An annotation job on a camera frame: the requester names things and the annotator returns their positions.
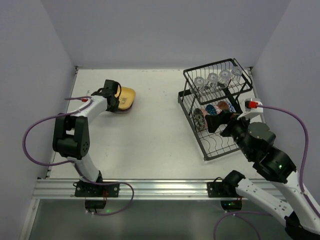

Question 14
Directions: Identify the aluminium mounting rail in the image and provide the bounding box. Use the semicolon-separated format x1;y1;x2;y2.
32;179;221;201

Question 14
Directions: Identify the blue lattice red-white bowl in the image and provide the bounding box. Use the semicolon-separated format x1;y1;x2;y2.
205;104;222;116

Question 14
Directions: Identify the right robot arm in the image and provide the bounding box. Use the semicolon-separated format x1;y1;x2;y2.
205;110;320;240

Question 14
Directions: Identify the orange blue patterned bowl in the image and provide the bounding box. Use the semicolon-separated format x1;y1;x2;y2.
216;101;236;114

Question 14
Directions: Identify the clear glass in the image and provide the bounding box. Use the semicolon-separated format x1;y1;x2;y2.
205;73;218;90
218;69;231;88
192;76;206;95
230;66;243;83

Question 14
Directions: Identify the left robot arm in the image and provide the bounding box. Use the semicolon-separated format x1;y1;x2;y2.
52;79;122;186

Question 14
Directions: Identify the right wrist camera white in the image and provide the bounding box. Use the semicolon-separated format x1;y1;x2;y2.
237;98;264;120

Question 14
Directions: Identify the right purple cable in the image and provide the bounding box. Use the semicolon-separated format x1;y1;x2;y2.
213;103;320;240

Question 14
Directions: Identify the black wire dish rack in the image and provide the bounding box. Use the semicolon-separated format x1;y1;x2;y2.
178;58;254;161

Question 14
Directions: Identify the pink floral-inside bowl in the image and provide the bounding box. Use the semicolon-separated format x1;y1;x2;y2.
193;108;208;131

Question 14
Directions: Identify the yellow panda plate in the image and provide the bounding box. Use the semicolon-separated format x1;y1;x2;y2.
115;87;136;111

